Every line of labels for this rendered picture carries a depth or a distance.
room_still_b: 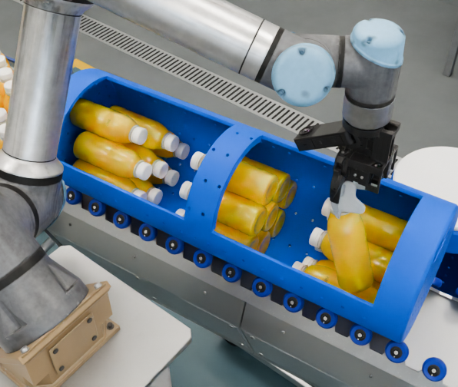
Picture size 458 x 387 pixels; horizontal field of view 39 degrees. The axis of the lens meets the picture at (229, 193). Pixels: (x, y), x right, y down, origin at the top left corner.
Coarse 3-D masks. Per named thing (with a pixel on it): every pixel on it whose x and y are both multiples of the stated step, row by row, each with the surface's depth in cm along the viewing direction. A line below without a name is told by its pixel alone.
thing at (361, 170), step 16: (352, 128) 98; (384, 128) 101; (352, 144) 102; (368, 144) 101; (384, 144) 99; (336, 160) 103; (352, 160) 102; (368, 160) 101; (384, 160) 101; (352, 176) 105; (368, 176) 102; (384, 176) 106
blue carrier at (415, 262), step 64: (64, 128) 148; (192, 128) 153; (256, 128) 136; (128, 192) 134; (192, 192) 125; (320, 192) 142; (384, 192) 132; (256, 256) 123; (320, 256) 141; (384, 320) 114
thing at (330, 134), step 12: (300, 132) 109; (312, 132) 107; (324, 132) 105; (336, 132) 102; (348, 132) 101; (300, 144) 108; (312, 144) 106; (324, 144) 105; (336, 144) 103; (348, 144) 102
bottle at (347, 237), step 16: (336, 224) 114; (352, 224) 113; (336, 240) 115; (352, 240) 114; (336, 256) 117; (352, 256) 115; (368, 256) 117; (336, 272) 121; (352, 272) 117; (368, 272) 118; (352, 288) 119
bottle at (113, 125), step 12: (72, 108) 146; (84, 108) 145; (96, 108) 145; (108, 108) 145; (72, 120) 147; (84, 120) 145; (96, 120) 143; (108, 120) 142; (120, 120) 142; (132, 120) 143; (96, 132) 145; (108, 132) 142; (120, 132) 141
